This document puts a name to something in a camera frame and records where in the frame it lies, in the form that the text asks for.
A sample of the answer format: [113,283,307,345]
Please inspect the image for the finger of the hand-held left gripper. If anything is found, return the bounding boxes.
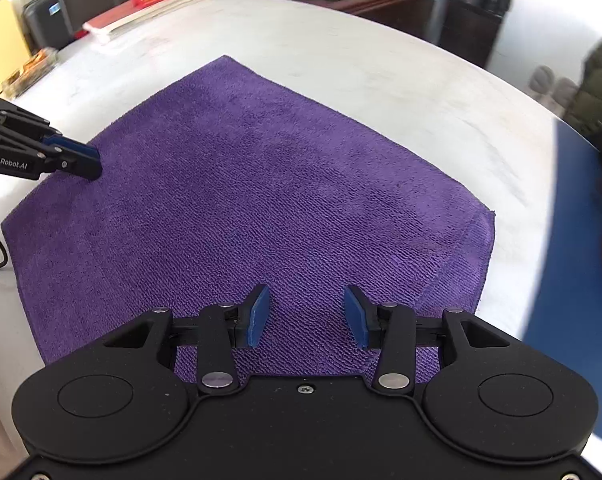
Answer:
[43,132,100,158]
[43,145,103,180]

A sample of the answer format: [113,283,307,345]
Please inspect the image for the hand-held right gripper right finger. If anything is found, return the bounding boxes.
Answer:
[343,284,514,393]

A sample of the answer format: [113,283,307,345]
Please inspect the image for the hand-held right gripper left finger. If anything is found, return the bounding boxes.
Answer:
[98,284,272,393]

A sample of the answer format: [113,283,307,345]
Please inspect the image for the purple towel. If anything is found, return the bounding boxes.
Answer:
[1,55,496,378]

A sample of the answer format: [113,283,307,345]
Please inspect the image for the glass ashtray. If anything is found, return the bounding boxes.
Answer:
[1,47,59,101]

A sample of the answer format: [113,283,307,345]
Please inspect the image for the yellow box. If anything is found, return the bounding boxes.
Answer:
[0,0,34,101]

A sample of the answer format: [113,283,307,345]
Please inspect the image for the red notebook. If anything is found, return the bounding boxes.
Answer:
[82,0,222,46]

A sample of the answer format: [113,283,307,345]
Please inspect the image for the black box with blue sticker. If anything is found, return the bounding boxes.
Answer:
[22,0,132,56]

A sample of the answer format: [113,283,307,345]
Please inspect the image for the black water dispenser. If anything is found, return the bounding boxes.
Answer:
[438,0,519,68]

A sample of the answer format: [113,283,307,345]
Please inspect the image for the dark wooden desk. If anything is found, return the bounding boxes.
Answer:
[231,0,454,43]

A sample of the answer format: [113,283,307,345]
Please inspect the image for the dark green padded jacket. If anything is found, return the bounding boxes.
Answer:
[563,30,602,196]

